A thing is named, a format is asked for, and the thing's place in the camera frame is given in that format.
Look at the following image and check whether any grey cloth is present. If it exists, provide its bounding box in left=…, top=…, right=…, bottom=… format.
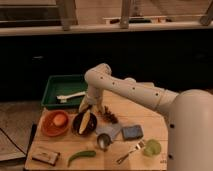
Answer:
left=95, top=123, right=122, bottom=141

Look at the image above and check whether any metal cup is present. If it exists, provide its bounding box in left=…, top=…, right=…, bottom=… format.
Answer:
left=97, top=133, right=111, bottom=150

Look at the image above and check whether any white brush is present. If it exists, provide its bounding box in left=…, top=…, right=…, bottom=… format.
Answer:
left=56, top=91, right=86, bottom=103

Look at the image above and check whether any metal fork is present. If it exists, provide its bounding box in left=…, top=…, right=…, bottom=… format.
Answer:
left=116, top=140, right=145, bottom=164

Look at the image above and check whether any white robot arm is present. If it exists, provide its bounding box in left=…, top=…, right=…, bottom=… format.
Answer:
left=79, top=63, right=213, bottom=171

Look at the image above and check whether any orange bowl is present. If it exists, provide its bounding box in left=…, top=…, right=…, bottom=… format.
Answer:
left=41, top=110, right=70, bottom=137

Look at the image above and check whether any purple bowl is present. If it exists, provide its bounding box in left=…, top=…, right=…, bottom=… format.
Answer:
left=72, top=112, right=97, bottom=136

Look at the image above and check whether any blue sponge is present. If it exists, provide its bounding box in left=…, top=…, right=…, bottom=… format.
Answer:
left=122, top=125, right=143, bottom=140

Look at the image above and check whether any green tray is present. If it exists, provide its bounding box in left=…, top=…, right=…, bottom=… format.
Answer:
left=41, top=75, right=87, bottom=110

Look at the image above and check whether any orange fruit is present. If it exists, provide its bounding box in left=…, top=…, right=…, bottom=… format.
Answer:
left=53, top=114, right=67, bottom=127

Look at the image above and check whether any yellow banana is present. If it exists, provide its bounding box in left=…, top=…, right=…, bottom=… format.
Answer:
left=79, top=110, right=90, bottom=134

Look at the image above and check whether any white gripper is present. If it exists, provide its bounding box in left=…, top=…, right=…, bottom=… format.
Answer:
left=79, top=85, right=104, bottom=114

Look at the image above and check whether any pine cone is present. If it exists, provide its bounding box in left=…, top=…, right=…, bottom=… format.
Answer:
left=103, top=106, right=118, bottom=124

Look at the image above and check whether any green cup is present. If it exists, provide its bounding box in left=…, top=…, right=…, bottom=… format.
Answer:
left=143, top=139, right=161, bottom=157

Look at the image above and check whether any wooden shelf rail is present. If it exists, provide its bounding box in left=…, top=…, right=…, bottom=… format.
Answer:
left=0, top=0, right=213, bottom=36

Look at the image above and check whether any green pepper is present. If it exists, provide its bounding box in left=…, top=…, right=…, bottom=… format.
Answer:
left=67, top=150, right=96, bottom=167

